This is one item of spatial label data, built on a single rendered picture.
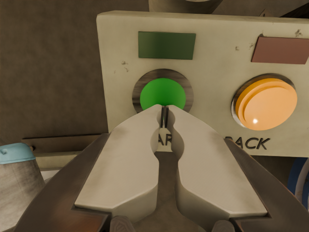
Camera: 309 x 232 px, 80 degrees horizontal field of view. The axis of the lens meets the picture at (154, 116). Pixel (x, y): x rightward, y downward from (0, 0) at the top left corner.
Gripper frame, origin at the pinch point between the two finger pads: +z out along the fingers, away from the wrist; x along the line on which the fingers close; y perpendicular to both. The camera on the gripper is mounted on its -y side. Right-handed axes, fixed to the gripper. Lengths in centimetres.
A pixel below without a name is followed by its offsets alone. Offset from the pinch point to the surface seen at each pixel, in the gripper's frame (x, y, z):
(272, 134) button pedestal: 9.3, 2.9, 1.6
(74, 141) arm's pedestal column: -33, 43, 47
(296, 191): 27.5, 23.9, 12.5
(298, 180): 27.3, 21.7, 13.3
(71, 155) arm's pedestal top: -29, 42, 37
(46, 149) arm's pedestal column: -44, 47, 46
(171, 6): 0.9, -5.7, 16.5
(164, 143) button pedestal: 0.3, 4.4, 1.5
